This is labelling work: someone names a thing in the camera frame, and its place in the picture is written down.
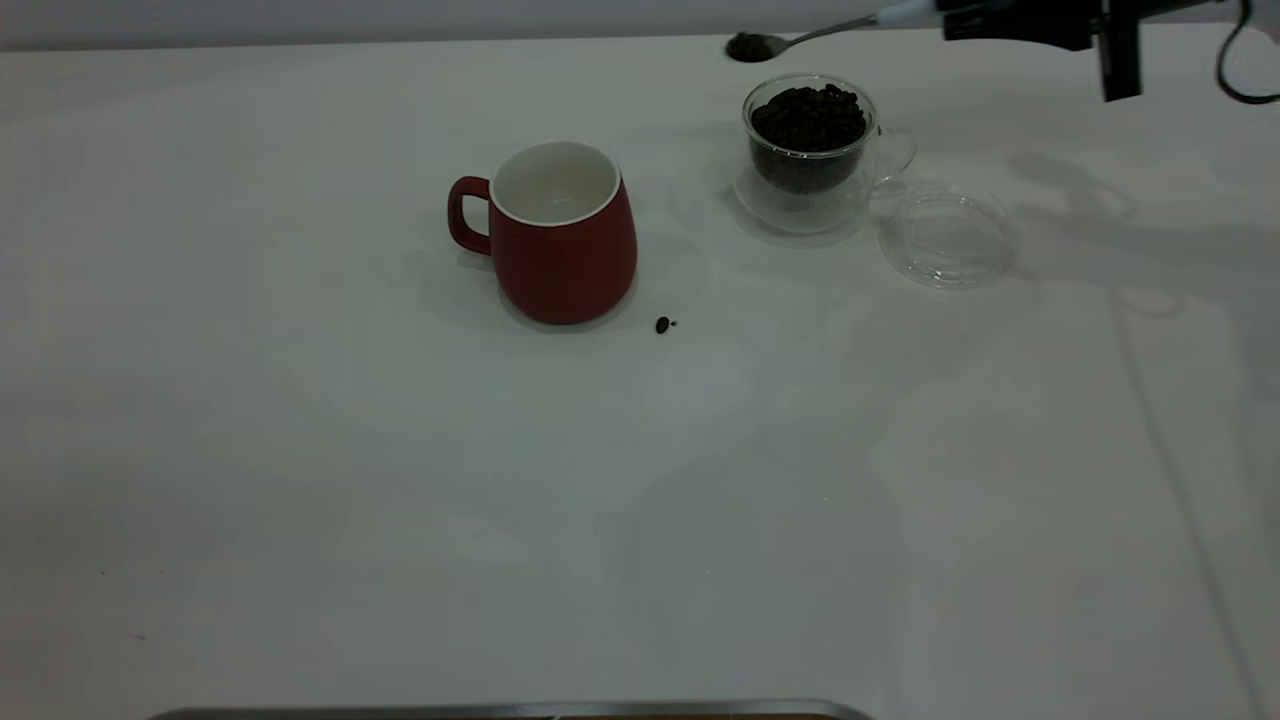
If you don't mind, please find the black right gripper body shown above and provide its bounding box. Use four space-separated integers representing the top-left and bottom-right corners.
1093 0 1233 104

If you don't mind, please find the coffee beans pile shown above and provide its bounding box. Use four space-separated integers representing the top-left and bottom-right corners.
750 85 869 194

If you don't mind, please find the clear glass saucer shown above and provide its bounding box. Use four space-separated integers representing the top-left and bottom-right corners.
728 163 883 239

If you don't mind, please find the grey metal edge strip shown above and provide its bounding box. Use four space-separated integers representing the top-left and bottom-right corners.
145 699 877 720

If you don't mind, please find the red ceramic mug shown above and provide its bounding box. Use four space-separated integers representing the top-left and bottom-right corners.
447 140 639 326

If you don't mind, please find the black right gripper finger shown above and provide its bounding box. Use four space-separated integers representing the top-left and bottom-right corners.
942 10 1098 52
938 0 1096 13

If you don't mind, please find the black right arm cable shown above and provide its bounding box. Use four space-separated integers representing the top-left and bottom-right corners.
1216 0 1280 105

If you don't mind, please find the metal spoon light blue handle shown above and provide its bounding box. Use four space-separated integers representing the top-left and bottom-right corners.
726 0 946 64

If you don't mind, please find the clear glass cup with handle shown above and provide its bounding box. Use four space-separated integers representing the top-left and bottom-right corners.
741 74 918 198

